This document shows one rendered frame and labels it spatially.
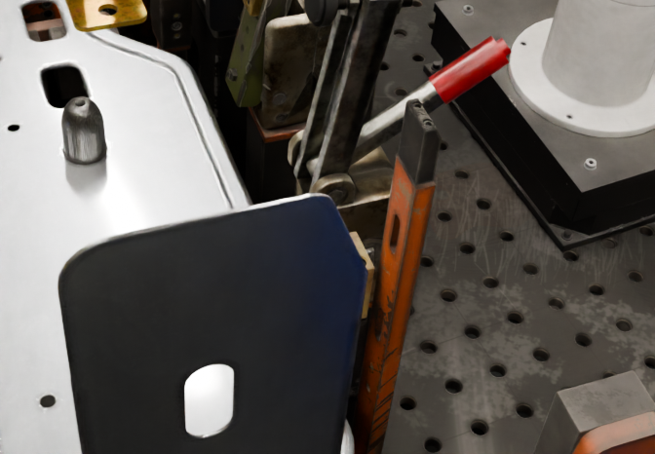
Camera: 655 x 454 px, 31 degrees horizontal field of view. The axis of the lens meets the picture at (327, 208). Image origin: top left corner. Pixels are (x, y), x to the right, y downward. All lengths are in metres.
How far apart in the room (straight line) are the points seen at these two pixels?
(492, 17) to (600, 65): 0.19
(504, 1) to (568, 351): 0.44
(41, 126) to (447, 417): 0.47
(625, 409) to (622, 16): 0.72
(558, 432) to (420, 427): 0.57
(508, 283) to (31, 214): 0.56
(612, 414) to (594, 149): 0.74
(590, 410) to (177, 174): 0.44
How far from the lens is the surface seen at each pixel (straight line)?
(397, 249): 0.72
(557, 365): 1.19
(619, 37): 1.24
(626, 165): 1.26
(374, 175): 0.82
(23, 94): 0.96
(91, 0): 0.64
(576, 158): 1.25
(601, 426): 0.54
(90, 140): 0.88
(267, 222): 0.41
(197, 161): 0.90
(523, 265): 1.26
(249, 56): 0.94
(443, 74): 0.79
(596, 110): 1.29
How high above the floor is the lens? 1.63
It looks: 47 degrees down
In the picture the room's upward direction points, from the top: 6 degrees clockwise
